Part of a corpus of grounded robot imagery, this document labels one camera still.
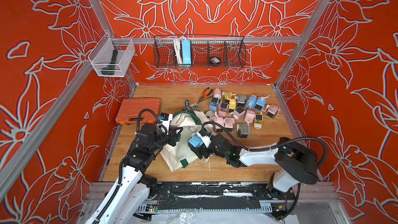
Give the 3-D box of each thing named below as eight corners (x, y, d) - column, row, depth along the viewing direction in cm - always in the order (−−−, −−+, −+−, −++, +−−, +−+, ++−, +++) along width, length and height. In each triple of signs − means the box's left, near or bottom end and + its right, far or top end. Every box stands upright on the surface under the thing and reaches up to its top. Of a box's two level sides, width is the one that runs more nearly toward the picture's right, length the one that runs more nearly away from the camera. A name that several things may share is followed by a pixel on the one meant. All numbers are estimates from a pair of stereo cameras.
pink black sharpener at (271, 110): (262, 113, 104) (264, 108, 100) (266, 106, 108) (269, 102, 104) (273, 119, 101) (276, 115, 97) (277, 112, 104) (280, 108, 101)
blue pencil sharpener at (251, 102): (245, 109, 106) (247, 103, 101) (246, 99, 112) (248, 93, 107) (253, 110, 105) (256, 105, 100) (254, 101, 111) (257, 95, 106)
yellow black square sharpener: (254, 128, 95) (257, 123, 90) (251, 117, 101) (254, 111, 96) (262, 128, 95) (265, 123, 90) (258, 117, 101) (261, 111, 96)
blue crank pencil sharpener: (252, 108, 107) (255, 102, 102) (259, 97, 114) (261, 91, 109) (261, 112, 105) (264, 106, 100) (267, 101, 111) (270, 95, 106)
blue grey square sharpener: (209, 111, 106) (210, 105, 100) (209, 102, 111) (209, 96, 105) (218, 111, 106) (219, 105, 100) (217, 102, 111) (218, 96, 105)
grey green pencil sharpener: (238, 138, 91) (240, 135, 88) (236, 126, 96) (237, 123, 93) (249, 138, 91) (250, 135, 88) (246, 126, 96) (248, 123, 93)
